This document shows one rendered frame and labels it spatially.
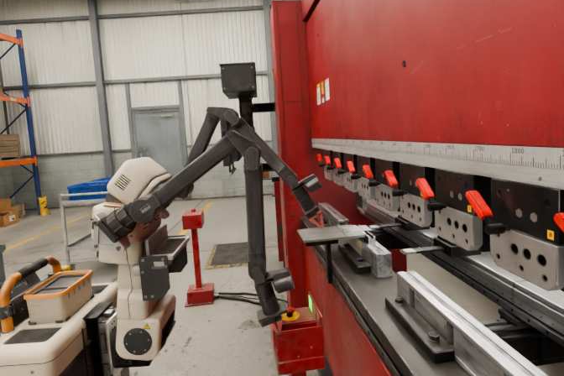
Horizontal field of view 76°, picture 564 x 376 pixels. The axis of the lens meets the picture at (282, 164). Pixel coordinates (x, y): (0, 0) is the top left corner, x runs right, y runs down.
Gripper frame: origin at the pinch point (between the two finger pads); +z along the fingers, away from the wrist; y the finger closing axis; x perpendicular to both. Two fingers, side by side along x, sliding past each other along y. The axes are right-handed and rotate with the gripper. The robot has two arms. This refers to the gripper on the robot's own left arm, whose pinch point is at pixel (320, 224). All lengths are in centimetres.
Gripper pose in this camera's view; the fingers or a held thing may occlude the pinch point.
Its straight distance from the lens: 163.7
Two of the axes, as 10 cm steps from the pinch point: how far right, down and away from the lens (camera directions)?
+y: -1.1, -0.9, 9.9
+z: 5.4, 8.3, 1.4
